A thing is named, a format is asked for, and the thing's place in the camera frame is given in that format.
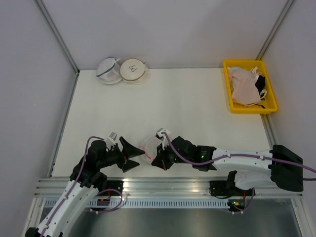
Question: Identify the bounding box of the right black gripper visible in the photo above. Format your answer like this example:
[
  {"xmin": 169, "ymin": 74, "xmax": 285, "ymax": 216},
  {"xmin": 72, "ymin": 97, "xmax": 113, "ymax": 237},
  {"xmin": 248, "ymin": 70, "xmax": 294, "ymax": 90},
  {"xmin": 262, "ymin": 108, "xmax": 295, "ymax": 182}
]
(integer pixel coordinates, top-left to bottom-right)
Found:
[{"xmin": 152, "ymin": 141, "xmax": 193, "ymax": 171}]

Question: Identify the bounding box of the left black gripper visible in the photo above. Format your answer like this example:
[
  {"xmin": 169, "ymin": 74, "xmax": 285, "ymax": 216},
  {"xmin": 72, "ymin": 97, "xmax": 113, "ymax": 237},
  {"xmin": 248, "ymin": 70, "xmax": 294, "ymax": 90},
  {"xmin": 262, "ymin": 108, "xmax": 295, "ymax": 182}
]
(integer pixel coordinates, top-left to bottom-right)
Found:
[{"xmin": 98, "ymin": 137, "xmax": 145, "ymax": 172}]

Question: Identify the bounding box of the pink trimmed mesh laundry bag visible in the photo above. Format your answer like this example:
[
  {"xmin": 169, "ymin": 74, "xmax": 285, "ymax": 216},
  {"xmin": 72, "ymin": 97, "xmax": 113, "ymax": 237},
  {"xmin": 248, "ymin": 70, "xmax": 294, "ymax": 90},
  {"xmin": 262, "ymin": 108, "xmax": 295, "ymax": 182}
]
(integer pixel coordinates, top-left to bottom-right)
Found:
[{"xmin": 139, "ymin": 136, "xmax": 161, "ymax": 164}]

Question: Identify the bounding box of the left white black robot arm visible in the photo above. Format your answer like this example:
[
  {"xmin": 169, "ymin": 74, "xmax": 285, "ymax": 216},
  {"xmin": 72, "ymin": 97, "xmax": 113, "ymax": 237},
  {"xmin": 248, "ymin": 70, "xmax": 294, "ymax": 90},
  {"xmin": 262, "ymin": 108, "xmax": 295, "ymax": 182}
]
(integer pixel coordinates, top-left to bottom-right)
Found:
[{"xmin": 25, "ymin": 136, "xmax": 145, "ymax": 237}]

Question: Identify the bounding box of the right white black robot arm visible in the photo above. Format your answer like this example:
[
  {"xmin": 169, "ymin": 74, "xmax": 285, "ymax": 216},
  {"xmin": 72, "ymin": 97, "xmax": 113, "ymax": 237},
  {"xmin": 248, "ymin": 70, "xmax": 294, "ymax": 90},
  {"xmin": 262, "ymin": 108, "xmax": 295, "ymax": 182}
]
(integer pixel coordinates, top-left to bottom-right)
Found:
[{"xmin": 151, "ymin": 136, "xmax": 304, "ymax": 195}]

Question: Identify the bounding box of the beige trimmed laundry bag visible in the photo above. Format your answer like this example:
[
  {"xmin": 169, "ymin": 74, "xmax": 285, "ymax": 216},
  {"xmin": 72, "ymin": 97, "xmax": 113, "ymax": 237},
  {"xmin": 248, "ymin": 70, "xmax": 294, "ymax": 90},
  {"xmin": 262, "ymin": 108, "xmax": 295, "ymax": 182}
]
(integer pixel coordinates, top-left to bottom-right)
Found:
[{"xmin": 119, "ymin": 58, "xmax": 151, "ymax": 85}]

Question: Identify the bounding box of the blue trimmed mesh laundry bag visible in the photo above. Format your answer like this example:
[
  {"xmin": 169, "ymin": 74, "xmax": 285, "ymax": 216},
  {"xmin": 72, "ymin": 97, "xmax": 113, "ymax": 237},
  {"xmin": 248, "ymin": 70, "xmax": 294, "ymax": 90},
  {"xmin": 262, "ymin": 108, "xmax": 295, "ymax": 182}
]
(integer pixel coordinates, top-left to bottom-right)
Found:
[{"xmin": 96, "ymin": 57, "xmax": 122, "ymax": 84}]

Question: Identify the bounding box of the pink bra in bin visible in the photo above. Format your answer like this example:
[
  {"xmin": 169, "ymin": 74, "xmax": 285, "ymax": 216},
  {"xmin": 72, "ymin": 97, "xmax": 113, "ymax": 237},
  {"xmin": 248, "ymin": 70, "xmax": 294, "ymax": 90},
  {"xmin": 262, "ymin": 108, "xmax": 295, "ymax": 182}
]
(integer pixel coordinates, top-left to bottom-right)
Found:
[{"xmin": 228, "ymin": 70, "xmax": 260, "ymax": 106}]

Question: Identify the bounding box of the white bra in bin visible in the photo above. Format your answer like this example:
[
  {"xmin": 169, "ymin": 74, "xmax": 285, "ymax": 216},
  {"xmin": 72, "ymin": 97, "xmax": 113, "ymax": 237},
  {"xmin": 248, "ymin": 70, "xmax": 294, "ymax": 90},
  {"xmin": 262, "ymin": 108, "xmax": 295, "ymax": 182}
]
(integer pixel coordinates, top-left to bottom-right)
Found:
[{"xmin": 227, "ymin": 66, "xmax": 262, "ymax": 75}]

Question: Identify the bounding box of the black bra in bin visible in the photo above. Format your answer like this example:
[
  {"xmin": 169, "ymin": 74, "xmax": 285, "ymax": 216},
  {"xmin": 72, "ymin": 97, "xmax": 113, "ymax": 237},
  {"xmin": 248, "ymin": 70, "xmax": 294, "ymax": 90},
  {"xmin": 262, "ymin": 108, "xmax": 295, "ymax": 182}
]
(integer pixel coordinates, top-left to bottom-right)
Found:
[{"xmin": 255, "ymin": 75, "xmax": 266, "ymax": 93}]

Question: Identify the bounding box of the yellow plastic bin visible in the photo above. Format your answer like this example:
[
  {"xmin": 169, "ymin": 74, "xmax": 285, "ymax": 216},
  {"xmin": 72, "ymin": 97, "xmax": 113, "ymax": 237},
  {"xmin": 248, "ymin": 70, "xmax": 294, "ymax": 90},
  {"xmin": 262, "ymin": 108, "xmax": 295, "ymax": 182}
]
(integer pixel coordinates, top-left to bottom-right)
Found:
[{"xmin": 223, "ymin": 60, "xmax": 278, "ymax": 114}]

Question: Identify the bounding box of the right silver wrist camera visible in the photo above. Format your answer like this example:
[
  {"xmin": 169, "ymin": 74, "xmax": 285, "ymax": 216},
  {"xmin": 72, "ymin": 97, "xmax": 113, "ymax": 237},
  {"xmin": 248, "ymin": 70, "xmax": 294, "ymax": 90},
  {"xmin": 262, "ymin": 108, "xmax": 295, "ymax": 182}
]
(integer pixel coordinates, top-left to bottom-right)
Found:
[{"xmin": 156, "ymin": 128, "xmax": 170, "ymax": 140}]

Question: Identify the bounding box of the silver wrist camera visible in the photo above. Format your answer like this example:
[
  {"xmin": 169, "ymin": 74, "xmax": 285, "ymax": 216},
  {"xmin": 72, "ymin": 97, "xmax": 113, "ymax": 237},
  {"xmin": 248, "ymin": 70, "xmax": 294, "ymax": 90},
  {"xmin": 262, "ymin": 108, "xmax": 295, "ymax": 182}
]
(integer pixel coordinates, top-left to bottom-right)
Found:
[
  {"xmin": 107, "ymin": 132, "xmax": 117, "ymax": 144},
  {"xmin": 156, "ymin": 128, "xmax": 170, "ymax": 140}
]

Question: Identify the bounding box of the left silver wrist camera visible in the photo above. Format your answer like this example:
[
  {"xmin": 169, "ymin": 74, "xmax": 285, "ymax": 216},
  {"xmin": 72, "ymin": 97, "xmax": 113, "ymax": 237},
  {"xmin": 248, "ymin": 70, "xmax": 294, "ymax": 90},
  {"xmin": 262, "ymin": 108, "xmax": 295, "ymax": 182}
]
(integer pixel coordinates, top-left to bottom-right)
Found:
[{"xmin": 107, "ymin": 132, "xmax": 117, "ymax": 144}]

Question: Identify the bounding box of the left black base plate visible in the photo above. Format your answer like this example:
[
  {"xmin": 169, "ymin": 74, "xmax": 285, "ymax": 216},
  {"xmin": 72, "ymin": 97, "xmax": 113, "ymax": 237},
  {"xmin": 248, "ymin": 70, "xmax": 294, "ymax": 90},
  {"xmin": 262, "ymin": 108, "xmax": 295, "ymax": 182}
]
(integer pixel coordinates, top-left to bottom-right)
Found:
[{"xmin": 97, "ymin": 180, "xmax": 124, "ymax": 197}]

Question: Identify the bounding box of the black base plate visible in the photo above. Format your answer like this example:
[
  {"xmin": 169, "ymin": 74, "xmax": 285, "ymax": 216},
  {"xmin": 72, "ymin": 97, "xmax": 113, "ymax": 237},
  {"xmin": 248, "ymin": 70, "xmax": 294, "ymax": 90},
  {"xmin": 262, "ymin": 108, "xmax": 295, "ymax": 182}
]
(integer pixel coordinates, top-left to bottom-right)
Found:
[
  {"xmin": 97, "ymin": 180, "xmax": 124, "ymax": 197},
  {"xmin": 209, "ymin": 180, "xmax": 252, "ymax": 199}
]

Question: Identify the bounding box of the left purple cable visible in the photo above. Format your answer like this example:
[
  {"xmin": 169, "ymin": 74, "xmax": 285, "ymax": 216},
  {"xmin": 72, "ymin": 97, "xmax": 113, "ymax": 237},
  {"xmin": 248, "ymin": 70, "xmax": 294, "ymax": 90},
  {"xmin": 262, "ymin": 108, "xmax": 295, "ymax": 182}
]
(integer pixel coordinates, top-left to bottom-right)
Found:
[{"xmin": 39, "ymin": 136, "xmax": 107, "ymax": 237}]

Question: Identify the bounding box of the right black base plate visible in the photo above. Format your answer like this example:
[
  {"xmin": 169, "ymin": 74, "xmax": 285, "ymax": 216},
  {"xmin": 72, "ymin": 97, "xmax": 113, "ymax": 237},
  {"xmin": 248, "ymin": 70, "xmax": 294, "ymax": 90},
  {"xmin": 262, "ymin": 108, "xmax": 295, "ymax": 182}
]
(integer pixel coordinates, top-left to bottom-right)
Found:
[{"xmin": 209, "ymin": 180, "xmax": 252, "ymax": 199}]

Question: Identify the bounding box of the aluminium mounting rail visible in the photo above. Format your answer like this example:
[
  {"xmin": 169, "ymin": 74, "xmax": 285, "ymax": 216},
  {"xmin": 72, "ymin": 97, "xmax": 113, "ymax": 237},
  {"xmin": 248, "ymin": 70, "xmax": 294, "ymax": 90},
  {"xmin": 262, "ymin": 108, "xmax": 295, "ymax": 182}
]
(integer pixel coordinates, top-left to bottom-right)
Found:
[{"xmin": 34, "ymin": 176, "xmax": 303, "ymax": 198}]

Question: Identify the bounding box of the white slotted cable duct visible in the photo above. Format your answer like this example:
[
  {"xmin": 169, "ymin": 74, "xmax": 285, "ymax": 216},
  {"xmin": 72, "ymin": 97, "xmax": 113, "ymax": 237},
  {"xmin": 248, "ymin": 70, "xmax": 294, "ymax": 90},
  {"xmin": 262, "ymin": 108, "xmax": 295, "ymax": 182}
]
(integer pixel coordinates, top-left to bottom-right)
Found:
[{"xmin": 44, "ymin": 198, "xmax": 229, "ymax": 209}]

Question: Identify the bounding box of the left aluminium corner post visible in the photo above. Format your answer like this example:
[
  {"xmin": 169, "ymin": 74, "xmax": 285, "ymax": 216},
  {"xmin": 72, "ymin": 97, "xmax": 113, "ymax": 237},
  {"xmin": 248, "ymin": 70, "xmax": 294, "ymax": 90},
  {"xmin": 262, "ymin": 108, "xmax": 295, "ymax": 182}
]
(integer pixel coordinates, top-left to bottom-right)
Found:
[{"xmin": 34, "ymin": 0, "xmax": 80, "ymax": 76}]

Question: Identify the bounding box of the aluminium corner post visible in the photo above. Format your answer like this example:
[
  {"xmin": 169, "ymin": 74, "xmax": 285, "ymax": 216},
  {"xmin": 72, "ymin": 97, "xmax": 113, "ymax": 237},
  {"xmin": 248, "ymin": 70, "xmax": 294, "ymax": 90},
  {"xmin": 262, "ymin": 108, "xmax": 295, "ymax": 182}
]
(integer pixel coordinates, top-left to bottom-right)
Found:
[
  {"xmin": 34, "ymin": 0, "xmax": 80, "ymax": 76},
  {"xmin": 256, "ymin": 0, "xmax": 296, "ymax": 60}
]

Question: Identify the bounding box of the right aluminium corner post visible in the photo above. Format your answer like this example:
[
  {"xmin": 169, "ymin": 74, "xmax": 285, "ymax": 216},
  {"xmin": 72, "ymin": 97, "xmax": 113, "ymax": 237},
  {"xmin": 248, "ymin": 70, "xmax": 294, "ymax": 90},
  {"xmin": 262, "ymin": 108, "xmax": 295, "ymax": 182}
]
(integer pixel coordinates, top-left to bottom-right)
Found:
[{"xmin": 256, "ymin": 0, "xmax": 296, "ymax": 60}]

